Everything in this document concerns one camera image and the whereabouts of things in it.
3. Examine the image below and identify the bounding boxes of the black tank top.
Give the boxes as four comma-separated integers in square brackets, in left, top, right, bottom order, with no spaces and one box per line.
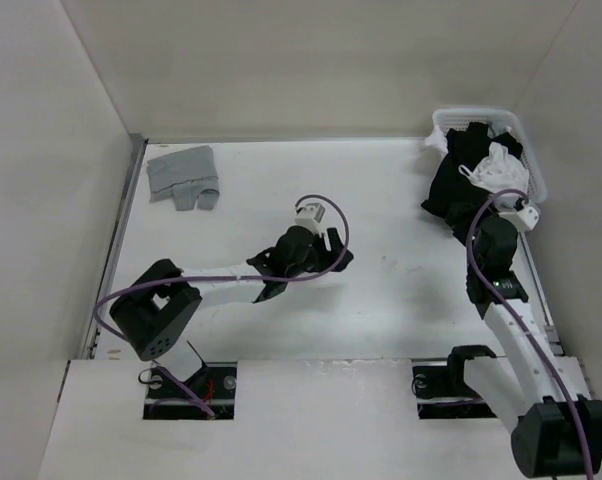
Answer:
[421,122,523,244]

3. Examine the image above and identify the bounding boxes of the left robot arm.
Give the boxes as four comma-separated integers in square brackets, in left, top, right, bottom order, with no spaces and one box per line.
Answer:
[109,225,354,399]

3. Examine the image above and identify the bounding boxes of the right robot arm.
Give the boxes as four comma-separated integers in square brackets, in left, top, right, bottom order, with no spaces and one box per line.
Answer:
[444,215,602,479]

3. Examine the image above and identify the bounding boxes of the folded grey tank top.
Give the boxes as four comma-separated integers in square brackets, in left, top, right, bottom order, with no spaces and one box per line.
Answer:
[146,145,220,211]

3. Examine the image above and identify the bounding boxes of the white tank top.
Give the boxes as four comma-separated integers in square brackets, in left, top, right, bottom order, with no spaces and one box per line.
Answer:
[424,126,530,194]

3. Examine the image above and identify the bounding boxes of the white plastic basket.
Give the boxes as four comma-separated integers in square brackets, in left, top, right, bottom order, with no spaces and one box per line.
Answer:
[432,106,548,204]

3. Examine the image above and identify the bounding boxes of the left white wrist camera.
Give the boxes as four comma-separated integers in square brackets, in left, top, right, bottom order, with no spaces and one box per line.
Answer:
[294,202,326,235]

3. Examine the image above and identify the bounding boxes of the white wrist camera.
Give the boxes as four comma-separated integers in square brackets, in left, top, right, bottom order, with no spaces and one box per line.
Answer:
[294,202,326,235]
[499,198,540,233]

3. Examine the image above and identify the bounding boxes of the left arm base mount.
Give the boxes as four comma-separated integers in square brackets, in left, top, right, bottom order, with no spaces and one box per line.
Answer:
[137,363,237,421]

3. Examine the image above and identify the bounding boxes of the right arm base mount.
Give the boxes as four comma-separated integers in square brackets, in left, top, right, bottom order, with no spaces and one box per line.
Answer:
[411,362,496,420]

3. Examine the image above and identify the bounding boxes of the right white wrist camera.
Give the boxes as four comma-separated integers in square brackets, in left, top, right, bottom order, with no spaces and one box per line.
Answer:
[499,198,540,233]

